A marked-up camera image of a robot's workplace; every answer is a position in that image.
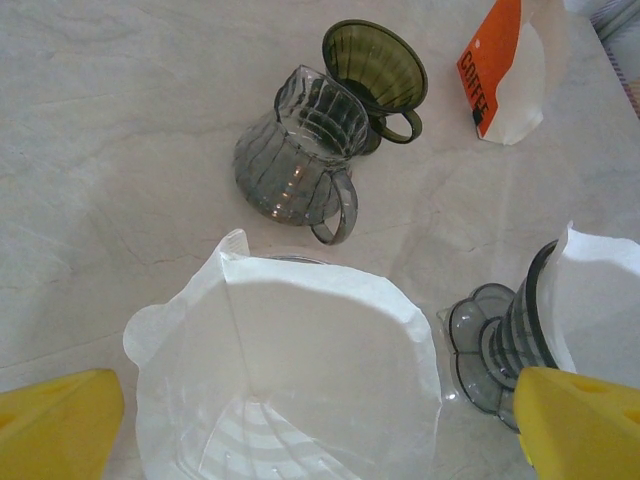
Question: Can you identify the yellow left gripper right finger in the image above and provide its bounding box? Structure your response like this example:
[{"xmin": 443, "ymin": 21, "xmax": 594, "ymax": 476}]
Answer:
[{"xmin": 513, "ymin": 366, "xmax": 640, "ymax": 480}]

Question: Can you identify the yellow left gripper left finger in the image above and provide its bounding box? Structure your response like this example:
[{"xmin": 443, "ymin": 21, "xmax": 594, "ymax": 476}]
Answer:
[{"xmin": 0, "ymin": 368, "xmax": 125, "ymax": 480}]

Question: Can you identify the grey ribbed plastic dripper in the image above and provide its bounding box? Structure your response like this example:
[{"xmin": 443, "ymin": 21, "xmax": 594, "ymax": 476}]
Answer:
[{"xmin": 437, "ymin": 239, "xmax": 576, "ymax": 434}]

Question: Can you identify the dark green plastic dripper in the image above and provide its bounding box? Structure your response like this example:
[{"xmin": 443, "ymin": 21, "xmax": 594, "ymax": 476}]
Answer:
[{"xmin": 321, "ymin": 18, "xmax": 430, "ymax": 156}]

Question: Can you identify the grey ribbed glass server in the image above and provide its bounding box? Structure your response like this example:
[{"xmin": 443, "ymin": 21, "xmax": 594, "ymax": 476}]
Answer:
[{"xmin": 232, "ymin": 63, "xmax": 360, "ymax": 246}]

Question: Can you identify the plaid fabric backdrop panel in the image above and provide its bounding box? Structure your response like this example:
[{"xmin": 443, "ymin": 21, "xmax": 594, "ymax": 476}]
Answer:
[{"xmin": 589, "ymin": 0, "xmax": 640, "ymax": 119}]

